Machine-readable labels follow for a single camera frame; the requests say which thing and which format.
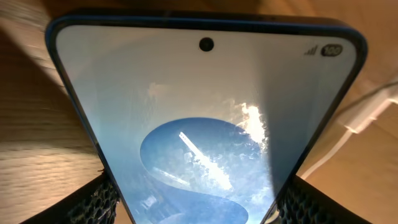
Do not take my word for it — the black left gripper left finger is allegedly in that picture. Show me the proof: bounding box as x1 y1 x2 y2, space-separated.
22 172 120 224

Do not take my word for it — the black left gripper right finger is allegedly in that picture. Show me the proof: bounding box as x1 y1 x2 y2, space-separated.
277 176 370 224

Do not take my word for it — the blue Samsung Galaxy smartphone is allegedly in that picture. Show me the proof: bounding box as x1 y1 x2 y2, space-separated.
45 9 368 223

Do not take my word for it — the white power strip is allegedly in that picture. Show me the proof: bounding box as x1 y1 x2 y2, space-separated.
337 80 397 134

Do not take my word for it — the white power strip cord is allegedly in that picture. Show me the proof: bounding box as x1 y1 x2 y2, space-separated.
298 129 354 180

